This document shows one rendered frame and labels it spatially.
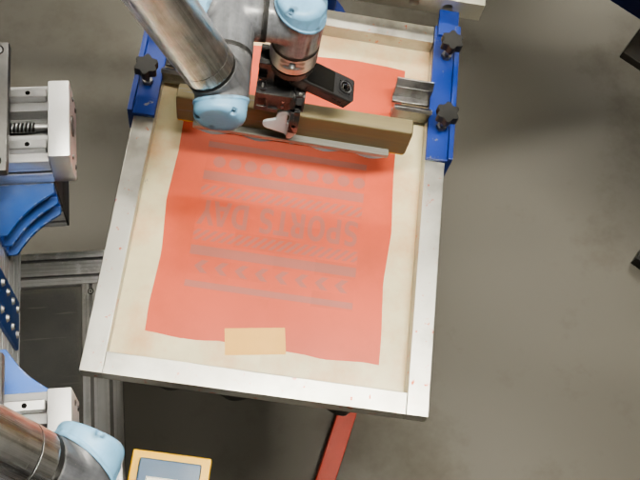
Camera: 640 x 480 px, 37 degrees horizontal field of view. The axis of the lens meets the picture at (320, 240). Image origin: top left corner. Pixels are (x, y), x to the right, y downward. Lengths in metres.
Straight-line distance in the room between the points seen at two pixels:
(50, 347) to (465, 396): 1.12
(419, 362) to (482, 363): 1.11
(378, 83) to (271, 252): 0.42
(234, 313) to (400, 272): 0.31
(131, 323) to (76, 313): 0.81
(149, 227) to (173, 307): 0.16
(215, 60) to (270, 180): 0.55
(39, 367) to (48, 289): 0.20
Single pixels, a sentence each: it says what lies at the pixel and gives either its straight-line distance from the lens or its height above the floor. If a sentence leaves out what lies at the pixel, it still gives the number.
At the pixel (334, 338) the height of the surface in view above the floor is 0.95.
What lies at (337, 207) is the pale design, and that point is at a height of 0.96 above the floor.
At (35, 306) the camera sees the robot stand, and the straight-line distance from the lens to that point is 2.49.
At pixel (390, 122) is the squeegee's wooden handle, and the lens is 1.64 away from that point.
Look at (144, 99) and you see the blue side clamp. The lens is 1.79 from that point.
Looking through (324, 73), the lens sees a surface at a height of 1.25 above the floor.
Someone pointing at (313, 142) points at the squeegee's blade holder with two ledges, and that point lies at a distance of 1.67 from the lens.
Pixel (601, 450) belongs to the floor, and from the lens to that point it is 2.80.
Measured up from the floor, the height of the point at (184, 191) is 0.95.
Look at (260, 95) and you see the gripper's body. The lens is 1.54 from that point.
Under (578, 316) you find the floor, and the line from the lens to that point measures 2.88.
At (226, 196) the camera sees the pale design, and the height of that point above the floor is 0.95.
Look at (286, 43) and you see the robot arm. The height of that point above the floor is 1.38.
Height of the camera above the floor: 2.54
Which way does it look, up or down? 66 degrees down
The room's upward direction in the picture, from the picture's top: 17 degrees clockwise
